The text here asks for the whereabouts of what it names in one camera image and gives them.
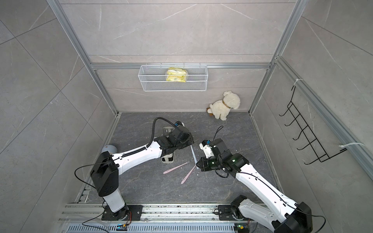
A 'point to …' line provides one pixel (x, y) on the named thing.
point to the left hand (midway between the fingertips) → (196, 136)
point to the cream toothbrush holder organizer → (168, 159)
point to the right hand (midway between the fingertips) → (198, 164)
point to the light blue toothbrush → (194, 157)
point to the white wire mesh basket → (152, 78)
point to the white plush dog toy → (219, 108)
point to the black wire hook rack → (322, 156)
